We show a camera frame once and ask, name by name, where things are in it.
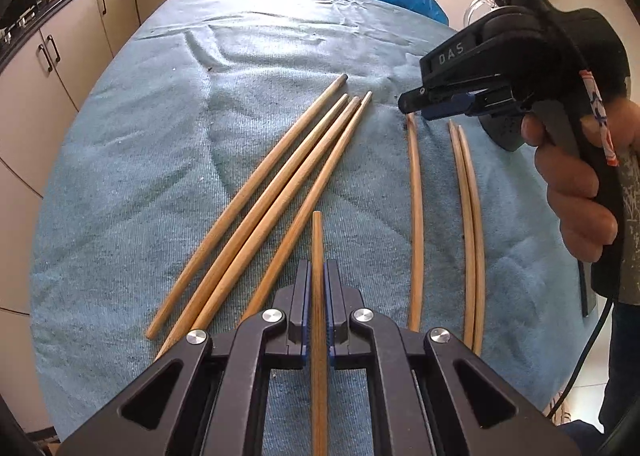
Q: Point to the thick brown wooden chopstick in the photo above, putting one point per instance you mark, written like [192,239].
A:
[260,216]
[273,216]
[252,201]
[299,216]

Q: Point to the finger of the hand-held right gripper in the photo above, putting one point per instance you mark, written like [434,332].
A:
[412,99]
[445,108]

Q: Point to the blue terry cloth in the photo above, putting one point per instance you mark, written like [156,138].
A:
[150,160]

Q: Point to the thin bamboo chopstick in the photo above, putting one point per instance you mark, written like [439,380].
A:
[417,216]
[469,236]
[480,236]
[318,246]

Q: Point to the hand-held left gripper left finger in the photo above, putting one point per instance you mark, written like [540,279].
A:
[299,306]

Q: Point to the person's right hand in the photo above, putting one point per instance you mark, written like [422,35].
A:
[570,186]

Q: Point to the gas stove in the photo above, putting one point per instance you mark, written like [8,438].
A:
[12,28]

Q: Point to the person's dark pants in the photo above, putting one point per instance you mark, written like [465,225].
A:
[622,376]

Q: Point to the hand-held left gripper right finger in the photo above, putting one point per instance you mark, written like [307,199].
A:
[339,306]

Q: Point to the person's grey patterned clothing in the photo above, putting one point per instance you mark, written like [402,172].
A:
[631,216]

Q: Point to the clear plastic container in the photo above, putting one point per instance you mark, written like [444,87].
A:
[472,10]

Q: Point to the black chopstick cup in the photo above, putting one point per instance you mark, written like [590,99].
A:
[502,130]

